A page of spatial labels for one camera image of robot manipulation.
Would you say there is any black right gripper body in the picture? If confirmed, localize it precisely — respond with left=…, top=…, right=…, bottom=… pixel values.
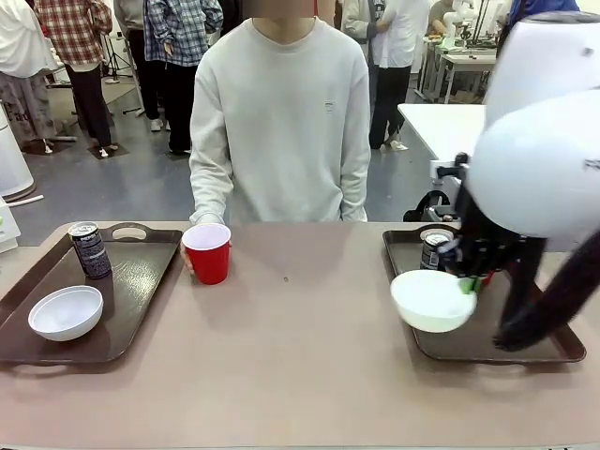
left=436, top=232, right=522, bottom=281

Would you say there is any white plastic bowl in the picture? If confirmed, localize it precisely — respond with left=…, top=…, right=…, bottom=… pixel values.
left=389, top=268, right=479, bottom=335
left=27, top=284, right=105, bottom=343

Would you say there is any black soda can red logo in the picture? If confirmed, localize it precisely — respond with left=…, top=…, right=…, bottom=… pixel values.
left=418, top=229, right=460, bottom=274

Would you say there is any red plastic cup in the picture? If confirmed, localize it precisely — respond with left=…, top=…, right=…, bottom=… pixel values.
left=181, top=222, right=233, bottom=286

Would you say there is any person's right forearm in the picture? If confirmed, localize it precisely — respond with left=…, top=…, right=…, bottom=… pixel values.
left=187, top=154, right=234, bottom=226

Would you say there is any person's left forearm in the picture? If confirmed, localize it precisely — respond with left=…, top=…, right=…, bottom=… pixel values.
left=338, top=158, right=372, bottom=223

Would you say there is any person's right hand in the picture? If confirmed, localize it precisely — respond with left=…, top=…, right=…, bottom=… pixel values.
left=179, top=218, right=227, bottom=277

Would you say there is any brown plastic tray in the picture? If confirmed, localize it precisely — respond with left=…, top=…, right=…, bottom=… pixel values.
left=0, top=220, right=185, bottom=365
left=382, top=225, right=588, bottom=364

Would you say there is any white table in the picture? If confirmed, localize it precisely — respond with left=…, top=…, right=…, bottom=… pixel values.
left=397, top=103, right=489, bottom=188

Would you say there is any grey framed workbench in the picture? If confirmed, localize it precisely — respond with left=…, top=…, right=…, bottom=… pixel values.
left=420, top=36, right=499, bottom=105

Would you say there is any person in white coat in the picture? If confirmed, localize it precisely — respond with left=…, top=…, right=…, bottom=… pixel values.
left=368, top=0, right=417, bottom=152

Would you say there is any person in grey sweatshirt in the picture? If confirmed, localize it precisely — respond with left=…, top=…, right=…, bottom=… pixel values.
left=187, top=16, right=372, bottom=226

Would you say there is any person in blue jacket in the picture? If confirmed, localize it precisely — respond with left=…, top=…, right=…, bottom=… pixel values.
left=509, top=0, right=580, bottom=14

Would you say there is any person in grey jacket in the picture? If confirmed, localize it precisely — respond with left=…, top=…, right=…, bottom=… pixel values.
left=340, top=0, right=377, bottom=53

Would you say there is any person in blue plaid shirt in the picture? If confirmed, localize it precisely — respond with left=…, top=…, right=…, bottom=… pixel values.
left=142, top=0, right=225, bottom=157

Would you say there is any person in grey top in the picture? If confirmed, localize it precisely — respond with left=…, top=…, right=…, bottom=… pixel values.
left=113, top=0, right=173, bottom=133

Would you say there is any black tripod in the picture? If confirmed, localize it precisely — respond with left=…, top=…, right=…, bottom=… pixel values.
left=103, top=32, right=138, bottom=86

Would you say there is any person in red plaid shirt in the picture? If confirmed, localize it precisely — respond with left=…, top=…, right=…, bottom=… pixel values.
left=33, top=0, right=116, bottom=157

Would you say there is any white cylindrical appliance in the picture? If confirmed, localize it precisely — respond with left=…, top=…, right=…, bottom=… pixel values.
left=0, top=99, right=37, bottom=203

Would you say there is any black sleeved cable bundle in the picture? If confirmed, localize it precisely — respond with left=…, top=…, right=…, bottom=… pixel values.
left=493, top=232, right=600, bottom=353

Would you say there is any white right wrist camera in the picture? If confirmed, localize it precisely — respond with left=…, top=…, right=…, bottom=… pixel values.
left=429, top=152, right=471, bottom=182

